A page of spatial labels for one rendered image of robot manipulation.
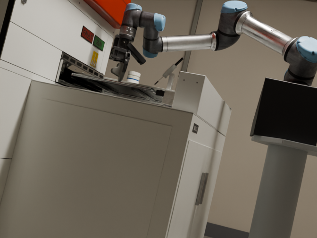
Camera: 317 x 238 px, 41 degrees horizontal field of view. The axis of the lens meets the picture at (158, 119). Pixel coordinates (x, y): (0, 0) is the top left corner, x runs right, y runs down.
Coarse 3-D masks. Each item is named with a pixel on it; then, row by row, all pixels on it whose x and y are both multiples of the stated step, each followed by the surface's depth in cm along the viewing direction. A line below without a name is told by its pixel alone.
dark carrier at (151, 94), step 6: (84, 78) 183; (102, 84) 188; (108, 84) 183; (114, 90) 202; (120, 90) 196; (126, 90) 190; (144, 90) 175; (138, 96) 205; (150, 96) 193; (156, 96) 187
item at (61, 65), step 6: (60, 60) 176; (60, 66) 176; (66, 66) 179; (72, 66) 184; (60, 72) 176; (78, 72) 190; (84, 72) 195; (60, 78) 177; (66, 84) 182; (72, 84) 187; (90, 90) 205
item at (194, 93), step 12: (180, 72) 151; (180, 84) 150; (192, 84) 149; (204, 84) 150; (180, 96) 150; (192, 96) 149; (204, 96) 154; (216, 96) 178; (180, 108) 149; (192, 108) 148; (204, 108) 159; (216, 108) 184; (204, 120) 164; (216, 120) 191
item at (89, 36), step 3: (84, 27) 189; (84, 30) 189; (87, 30) 192; (84, 33) 190; (87, 33) 192; (90, 33) 195; (84, 36) 191; (87, 36) 193; (90, 36) 196; (87, 39) 194; (90, 39) 196
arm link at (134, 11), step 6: (126, 6) 197; (132, 6) 195; (138, 6) 196; (126, 12) 196; (132, 12) 195; (138, 12) 195; (126, 18) 195; (132, 18) 195; (138, 18) 195; (126, 24) 195; (132, 24) 195; (138, 24) 196
